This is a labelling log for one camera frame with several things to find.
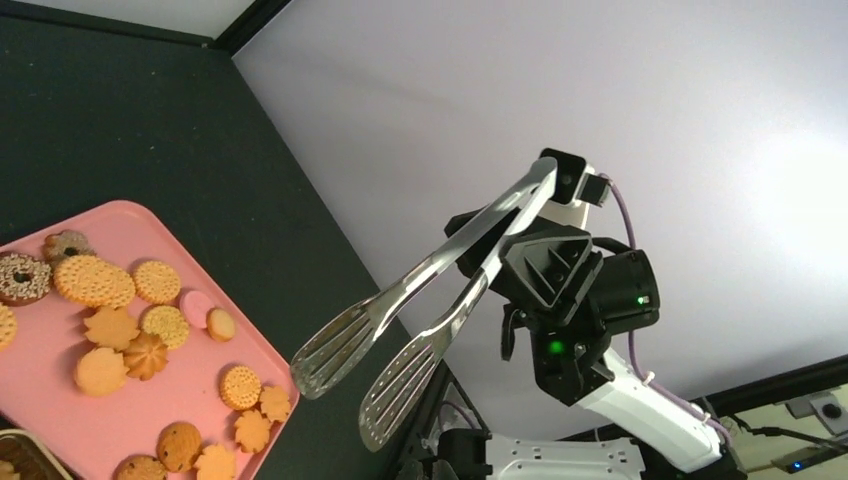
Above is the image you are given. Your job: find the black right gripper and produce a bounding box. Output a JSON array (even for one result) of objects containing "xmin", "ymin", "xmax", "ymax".
[{"xmin": 291, "ymin": 157, "xmax": 661, "ymax": 452}]

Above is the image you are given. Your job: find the pink plastic tray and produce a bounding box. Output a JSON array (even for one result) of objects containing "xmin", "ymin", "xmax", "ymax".
[{"xmin": 1, "ymin": 201, "xmax": 299, "ymax": 479}]

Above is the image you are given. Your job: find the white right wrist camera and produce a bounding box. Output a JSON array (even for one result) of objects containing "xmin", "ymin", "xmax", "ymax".
[{"xmin": 539, "ymin": 148, "xmax": 612, "ymax": 229}]

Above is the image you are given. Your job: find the gold cookie tin box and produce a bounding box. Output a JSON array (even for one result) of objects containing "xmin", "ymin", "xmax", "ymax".
[{"xmin": 1, "ymin": 429, "xmax": 73, "ymax": 480}]

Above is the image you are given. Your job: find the round waffle cookie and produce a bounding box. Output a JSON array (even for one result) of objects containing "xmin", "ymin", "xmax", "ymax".
[
  {"xmin": 53, "ymin": 255, "xmax": 136, "ymax": 308},
  {"xmin": 141, "ymin": 305, "xmax": 189, "ymax": 350},
  {"xmin": 131, "ymin": 260, "xmax": 182, "ymax": 305}
]

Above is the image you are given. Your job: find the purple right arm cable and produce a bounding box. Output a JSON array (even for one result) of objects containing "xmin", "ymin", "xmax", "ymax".
[{"xmin": 599, "ymin": 173, "xmax": 733, "ymax": 445}]

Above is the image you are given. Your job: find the dark flower sprinkled cookie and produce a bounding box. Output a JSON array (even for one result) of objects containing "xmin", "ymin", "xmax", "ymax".
[{"xmin": 42, "ymin": 230, "xmax": 97, "ymax": 264}]

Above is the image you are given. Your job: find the chocolate sprinkled donut cookie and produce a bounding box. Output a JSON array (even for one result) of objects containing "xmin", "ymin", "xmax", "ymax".
[{"xmin": 1, "ymin": 252, "xmax": 52, "ymax": 306}]

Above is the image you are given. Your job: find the black enclosure frame post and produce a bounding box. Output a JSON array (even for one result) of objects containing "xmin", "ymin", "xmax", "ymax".
[{"xmin": 213, "ymin": 0, "xmax": 291, "ymax": 56}]

